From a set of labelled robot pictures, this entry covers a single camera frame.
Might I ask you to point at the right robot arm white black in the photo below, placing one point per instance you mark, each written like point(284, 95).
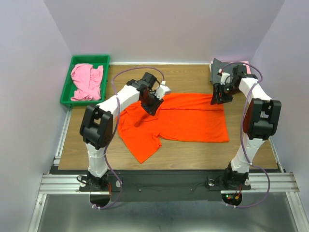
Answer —
point(259, 120)

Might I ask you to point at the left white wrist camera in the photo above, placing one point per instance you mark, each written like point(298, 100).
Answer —
point(162, 91)

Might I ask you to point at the aluminium rail frame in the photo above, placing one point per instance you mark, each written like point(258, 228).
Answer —
point(67, 184)

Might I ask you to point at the pink folded t shirt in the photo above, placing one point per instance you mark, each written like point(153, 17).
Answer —
point(247, 67)

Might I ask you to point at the dark grey folded t shirt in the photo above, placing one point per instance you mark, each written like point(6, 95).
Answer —
point(217, 65)

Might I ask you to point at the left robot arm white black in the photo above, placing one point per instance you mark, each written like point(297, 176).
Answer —
point(100, 122)

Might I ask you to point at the pink crumpled t shirt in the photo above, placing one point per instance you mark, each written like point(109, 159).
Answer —
point(87, 80)

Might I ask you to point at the green plastic bin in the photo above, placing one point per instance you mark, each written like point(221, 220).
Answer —
point(69, 87)

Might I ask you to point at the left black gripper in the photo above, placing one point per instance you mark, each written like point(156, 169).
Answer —
point(152, 109)

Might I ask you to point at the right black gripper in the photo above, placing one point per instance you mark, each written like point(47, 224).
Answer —
point(217, 88)

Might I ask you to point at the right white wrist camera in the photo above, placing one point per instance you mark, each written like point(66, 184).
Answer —
point(225, 77)

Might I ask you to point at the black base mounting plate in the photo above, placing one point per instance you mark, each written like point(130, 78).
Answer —
point(165, 185)

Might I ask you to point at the orange t shirt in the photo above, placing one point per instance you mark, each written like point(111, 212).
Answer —
point(184, 117)

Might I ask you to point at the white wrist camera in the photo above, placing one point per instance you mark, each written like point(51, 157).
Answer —
point(225, 77)
point(162, 91)

